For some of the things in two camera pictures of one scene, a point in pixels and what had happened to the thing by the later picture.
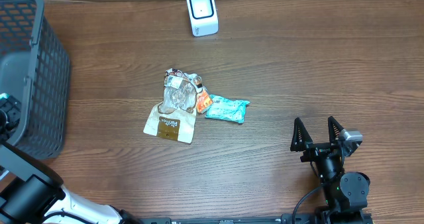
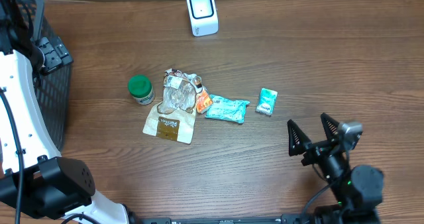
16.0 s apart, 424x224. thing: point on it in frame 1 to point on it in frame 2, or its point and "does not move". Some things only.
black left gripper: [9, 124] to [58, 54]
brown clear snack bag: [174, 118] does not move
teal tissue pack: [227, 109] does not move
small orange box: [204, 101] does not move
